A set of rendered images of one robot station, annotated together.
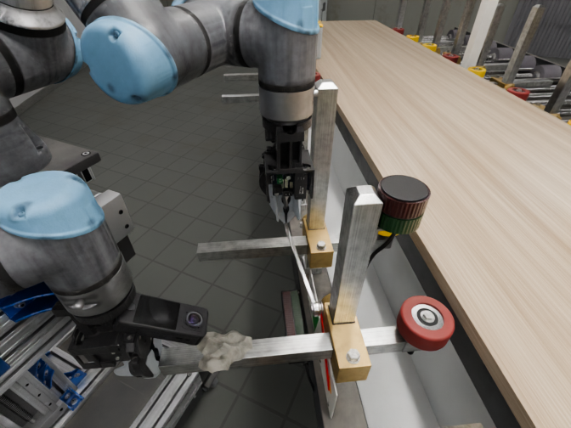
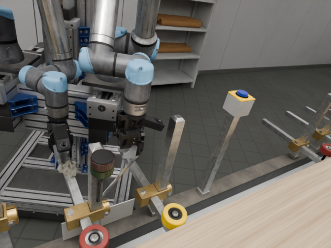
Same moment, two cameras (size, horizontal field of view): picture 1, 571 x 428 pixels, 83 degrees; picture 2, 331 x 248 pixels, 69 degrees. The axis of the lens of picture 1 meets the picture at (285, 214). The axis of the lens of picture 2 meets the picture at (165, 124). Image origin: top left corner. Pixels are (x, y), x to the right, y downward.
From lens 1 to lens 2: 0.65 m
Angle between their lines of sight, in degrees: 46
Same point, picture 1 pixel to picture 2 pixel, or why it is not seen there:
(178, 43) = (97, 62)
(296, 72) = (126, 93)
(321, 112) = (169, 128)
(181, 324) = (59, 141)
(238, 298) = not seen: hidden behind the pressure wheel
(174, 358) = (62, 156)
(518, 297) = not seen: outside the picture
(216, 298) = not seen: hidden behind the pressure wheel
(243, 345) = (70, 173)
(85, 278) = (47, 102)
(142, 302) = (62, 126)
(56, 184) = (56, 77)
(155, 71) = (83, 65)
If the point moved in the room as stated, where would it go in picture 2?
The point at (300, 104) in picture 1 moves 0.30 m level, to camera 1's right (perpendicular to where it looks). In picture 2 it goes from (126, 106) to (171, 184)
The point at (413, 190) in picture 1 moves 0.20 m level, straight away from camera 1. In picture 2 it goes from (100, 159) to (180, 170)
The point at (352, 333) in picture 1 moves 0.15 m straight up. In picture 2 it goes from (83, 211) to (83, 178)
